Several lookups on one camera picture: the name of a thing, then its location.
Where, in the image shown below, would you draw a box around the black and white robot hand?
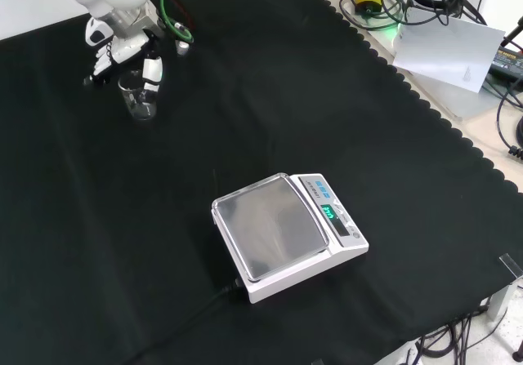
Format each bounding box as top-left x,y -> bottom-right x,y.
83,16 -> 165,94

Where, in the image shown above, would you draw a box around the clear glass beaker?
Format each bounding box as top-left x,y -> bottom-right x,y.
117,69 -> 160,122

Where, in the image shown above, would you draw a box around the white electronic balance steel pan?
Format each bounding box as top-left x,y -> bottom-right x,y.
210,171 -> 370,305

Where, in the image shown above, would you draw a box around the green cable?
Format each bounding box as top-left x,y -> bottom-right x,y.
159,0 -> 196,44

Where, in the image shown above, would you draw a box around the clear cloth clip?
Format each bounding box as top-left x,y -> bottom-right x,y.
498,253 -> 523,279

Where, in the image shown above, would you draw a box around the pale board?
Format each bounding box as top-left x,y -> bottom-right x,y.
391,15 -> 507,94

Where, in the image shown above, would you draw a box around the black balance power cable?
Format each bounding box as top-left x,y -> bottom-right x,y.
130,278 -> 246,365

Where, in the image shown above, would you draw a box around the black cables under bench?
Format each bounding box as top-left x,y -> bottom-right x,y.
404,305 -> 516,365

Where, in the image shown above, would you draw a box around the black power adapter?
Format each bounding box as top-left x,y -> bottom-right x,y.
489,48 -> 523,81

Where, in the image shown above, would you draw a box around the black bench cloth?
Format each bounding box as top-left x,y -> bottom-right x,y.
0,0 -> 523,365

